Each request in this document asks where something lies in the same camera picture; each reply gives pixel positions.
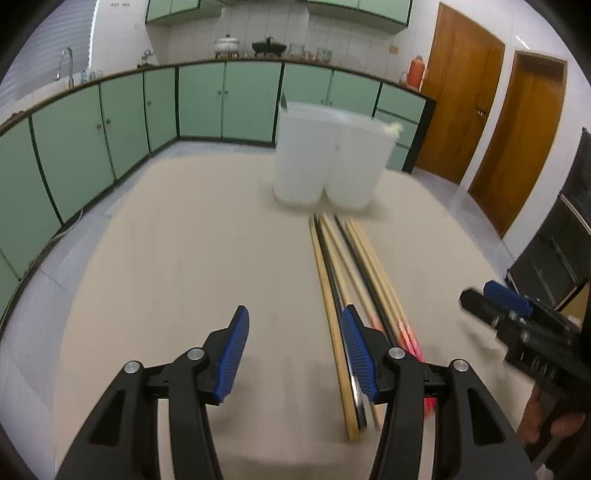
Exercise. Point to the black cabinet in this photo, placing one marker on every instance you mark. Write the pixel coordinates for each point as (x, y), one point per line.
(554, 240)

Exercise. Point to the small kettle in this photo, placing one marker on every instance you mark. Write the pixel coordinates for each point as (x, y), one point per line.
(147, 56)

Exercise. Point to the white two-compartment utensil holder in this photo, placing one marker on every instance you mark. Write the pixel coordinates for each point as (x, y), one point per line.
(323, 157)

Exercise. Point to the wooden door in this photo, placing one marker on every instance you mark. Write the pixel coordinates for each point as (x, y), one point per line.
(457, 92)
(521, 138)

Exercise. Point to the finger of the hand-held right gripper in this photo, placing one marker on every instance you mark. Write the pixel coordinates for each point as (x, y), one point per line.
(505, 295)
(480, 307)

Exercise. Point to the white window blind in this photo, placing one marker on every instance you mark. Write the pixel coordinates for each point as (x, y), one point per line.
(55, 46)

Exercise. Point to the black chopstick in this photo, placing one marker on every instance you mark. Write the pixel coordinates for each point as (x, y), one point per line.
(328, 272)
(360, 263)

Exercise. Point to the green lower kitchen cabinets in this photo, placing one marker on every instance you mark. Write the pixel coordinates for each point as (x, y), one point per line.
(138, 115)

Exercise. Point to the white cooking pot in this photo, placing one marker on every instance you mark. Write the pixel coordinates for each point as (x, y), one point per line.
(227, 45)

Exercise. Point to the wooden chopstick red tip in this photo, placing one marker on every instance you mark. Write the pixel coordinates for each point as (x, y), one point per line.
(383, 272)
(369, 261)

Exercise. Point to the green upper kitchen cabinets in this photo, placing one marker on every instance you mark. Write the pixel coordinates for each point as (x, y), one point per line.
(369, 11)

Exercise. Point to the row of glass jars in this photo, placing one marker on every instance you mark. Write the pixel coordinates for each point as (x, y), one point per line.
(309, 53)

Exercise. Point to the metal kitchen faucet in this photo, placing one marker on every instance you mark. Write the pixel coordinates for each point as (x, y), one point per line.
(69, 64)

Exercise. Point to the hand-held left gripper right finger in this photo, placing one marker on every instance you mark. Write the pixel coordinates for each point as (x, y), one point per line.
(358, 355)

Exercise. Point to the orange thermos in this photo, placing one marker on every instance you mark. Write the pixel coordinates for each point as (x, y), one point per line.
(416, 71)

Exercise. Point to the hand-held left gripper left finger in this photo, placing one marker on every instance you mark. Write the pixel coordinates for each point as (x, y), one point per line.
(233, 355)

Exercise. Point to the green kitchen cabinets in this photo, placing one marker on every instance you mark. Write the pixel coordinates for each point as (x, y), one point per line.
(138, 115)
(369, 11)

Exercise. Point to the black wok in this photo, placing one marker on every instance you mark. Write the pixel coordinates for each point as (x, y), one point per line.
(269, 46)

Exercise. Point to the small glass jar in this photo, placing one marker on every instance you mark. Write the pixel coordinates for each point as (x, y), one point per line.
(404, 78)

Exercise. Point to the person's right hand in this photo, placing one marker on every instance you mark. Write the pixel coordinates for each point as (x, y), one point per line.
(531, 415)

